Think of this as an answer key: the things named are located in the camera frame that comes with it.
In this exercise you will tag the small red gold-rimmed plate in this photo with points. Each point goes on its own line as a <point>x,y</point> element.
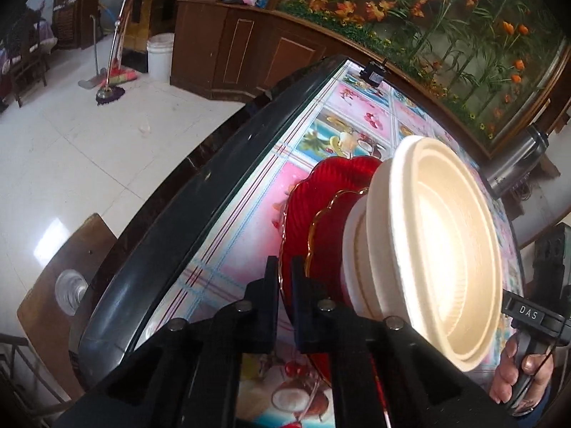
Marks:
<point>330,240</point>

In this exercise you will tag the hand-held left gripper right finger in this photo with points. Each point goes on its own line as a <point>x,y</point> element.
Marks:
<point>303,316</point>

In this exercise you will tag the person's right hand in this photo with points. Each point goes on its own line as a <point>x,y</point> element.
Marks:
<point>502,374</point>

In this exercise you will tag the white plastic bucket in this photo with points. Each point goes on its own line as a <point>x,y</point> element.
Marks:
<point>159,55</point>

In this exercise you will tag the small black device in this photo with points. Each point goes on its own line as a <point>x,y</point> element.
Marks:
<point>374,76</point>

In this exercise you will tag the white foam bowl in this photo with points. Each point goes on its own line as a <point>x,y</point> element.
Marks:
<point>354,249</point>

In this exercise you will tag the stainless steel kettle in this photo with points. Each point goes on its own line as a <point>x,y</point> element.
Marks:
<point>513,165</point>

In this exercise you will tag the brown wicker basket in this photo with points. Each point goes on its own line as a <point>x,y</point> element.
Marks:
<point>66,20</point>

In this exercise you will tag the colourful broom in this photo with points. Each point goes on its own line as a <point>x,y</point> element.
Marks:
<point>125,76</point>

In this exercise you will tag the beige fibre bowl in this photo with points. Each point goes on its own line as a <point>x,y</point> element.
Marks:
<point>383,232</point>

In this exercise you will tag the brown wooden stool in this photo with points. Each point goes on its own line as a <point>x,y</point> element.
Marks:
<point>40,321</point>

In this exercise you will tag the clear glass jar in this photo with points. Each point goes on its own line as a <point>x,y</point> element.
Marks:
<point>70,290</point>

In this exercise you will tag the chrome curved stand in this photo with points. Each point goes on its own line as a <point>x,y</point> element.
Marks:
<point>117,35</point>

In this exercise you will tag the large red glass plate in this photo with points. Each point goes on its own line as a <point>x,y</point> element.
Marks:
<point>312,196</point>

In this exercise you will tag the grey flat mop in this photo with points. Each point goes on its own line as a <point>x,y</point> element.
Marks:
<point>89,83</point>

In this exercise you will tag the dark wooden chair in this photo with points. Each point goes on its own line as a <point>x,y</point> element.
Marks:
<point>26,67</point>

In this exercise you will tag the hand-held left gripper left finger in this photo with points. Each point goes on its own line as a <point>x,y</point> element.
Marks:
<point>270,303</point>

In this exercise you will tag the artificial flower display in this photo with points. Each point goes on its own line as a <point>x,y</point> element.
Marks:
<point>446,31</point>

